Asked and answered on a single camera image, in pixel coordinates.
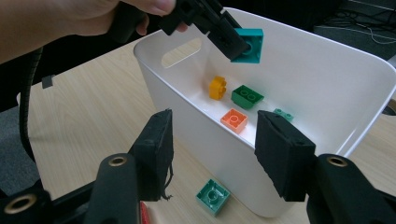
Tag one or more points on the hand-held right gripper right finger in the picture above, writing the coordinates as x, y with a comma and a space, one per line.
285, 155

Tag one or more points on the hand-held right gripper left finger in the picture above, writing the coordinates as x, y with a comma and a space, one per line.
154, 155

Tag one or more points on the light teal toy block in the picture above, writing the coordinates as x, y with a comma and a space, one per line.
284, 114

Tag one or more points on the yellow toy block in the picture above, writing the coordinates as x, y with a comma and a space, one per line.
217, 88

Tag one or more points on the red toy block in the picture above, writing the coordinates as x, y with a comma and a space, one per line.
144, 214

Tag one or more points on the salmon toy block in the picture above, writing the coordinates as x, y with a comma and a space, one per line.
234, 120

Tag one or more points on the teal green toy block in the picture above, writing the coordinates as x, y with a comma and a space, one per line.
213, 197

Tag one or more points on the white plastic bin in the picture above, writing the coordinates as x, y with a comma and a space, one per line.
311, 77

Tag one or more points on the black round table grommet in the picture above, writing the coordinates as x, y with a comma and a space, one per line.
391, 109

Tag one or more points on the grey table clip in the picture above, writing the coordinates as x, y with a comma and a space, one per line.
47, 81

